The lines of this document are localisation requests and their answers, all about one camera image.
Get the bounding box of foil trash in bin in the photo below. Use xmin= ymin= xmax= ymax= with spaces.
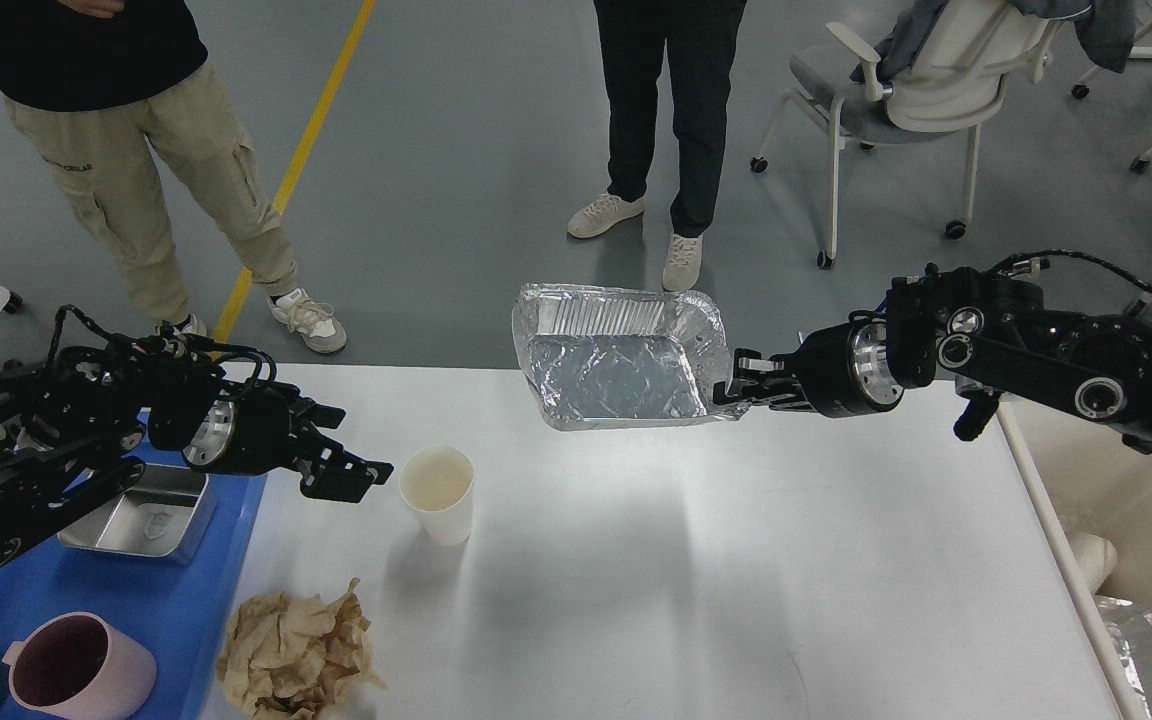
xmin=1094 ymin=594 xmax=1152 ymax=719

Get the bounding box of blue plastic tray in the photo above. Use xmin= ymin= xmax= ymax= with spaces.
xmin=0 ymin=477 xmax=265 ymax=719

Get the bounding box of person in beige trousers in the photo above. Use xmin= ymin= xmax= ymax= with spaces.
xmin=0 ymin=1 xmax=347 ymax=354

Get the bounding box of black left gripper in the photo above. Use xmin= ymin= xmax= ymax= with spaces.
xmin=180 ymin=386 xmax=394 ymax=503

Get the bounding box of square steel container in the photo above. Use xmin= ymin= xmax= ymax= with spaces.
xmin=58 ymin=464 xmax=218 ymax=566

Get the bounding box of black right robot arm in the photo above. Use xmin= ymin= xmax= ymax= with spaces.
xmin=710 ymin=251 xmax=1152 ymax=454

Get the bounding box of pink mug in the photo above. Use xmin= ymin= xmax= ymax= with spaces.
xmin=1 ymin=611 xmax=157 ymax=719

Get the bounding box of brown paper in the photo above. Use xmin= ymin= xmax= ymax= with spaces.
xmin=214 ymin=578 xmax=387 ymax=719

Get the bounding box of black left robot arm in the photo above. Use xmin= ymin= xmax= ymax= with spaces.
xmin=0 ymin=305 xmax=394 ymax=568

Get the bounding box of white paper cup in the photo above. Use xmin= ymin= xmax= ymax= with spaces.
xmin=399 ymin=446 xmax=475 ymax=547

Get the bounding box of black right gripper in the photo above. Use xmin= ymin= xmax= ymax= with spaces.
xmin=712 ymin=320 xmax=904 ymax=418

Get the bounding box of white office chair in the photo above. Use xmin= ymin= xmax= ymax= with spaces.
xmin=750 ymin=1 xmax=1094 ymax=270

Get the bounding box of person in black trousers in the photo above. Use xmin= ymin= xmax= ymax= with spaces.
xmin=566 ymin=0 xmax=749 ymax=293

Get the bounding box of aluminium foil tray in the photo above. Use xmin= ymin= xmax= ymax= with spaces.
xmin=511 ymin=283 xmax=750 ymax=430

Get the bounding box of white tube in bin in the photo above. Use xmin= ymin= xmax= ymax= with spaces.
xmin=1068 ymin=532 xmax=1119 ymax=594

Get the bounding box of beige plastic bin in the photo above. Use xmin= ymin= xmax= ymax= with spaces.
xmin=996 ymin=395 xmax=1152 ymax=711

